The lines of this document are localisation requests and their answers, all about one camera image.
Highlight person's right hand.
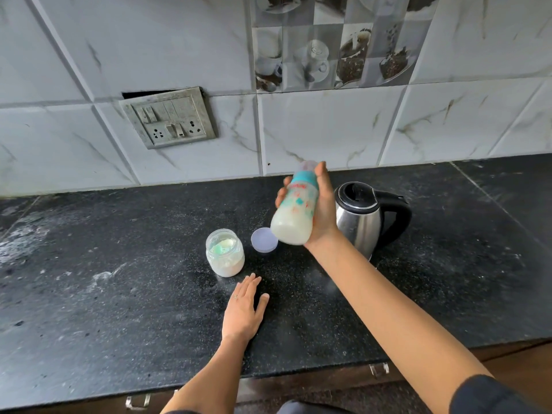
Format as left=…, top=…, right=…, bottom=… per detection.
left=275, top=161, right=342, bottom=255

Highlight person's left hand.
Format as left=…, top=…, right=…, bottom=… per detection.
left=221, top=273, right=270, bottom=346

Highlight clear baby bottle blue print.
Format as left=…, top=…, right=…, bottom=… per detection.
left=270, top=181, right=320, bottom=246

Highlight steel electric kettle black handle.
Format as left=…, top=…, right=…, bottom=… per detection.
left=334, top=181, right=413, bottom=262

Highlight teal bottle nipple collar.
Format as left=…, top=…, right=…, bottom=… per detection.
left=292, top=170, right=320, bottom=190

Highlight glass jar of white powder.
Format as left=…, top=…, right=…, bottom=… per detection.
left=205, top=228, right=246, bottom=278

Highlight pale lavender jar lid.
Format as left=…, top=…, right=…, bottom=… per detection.
left=251, top=227, right=279, bottom=254

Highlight person's left forearm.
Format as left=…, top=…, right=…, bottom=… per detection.
left=162, top=338, right=249, bottom=414

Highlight person's right forearm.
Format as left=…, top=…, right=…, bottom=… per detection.
left=304, top=236, right=492, bottom=414

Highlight brown lower cabinet front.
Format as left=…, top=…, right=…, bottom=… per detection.
left=0, top=338, right=552, bottom=414

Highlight dark grey trousers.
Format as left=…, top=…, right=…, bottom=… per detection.
left=278, top=399, right=354, bottom=414

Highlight grey wall switch socket panel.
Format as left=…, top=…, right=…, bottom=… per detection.
left=120, top=86, right=217, bottom=150

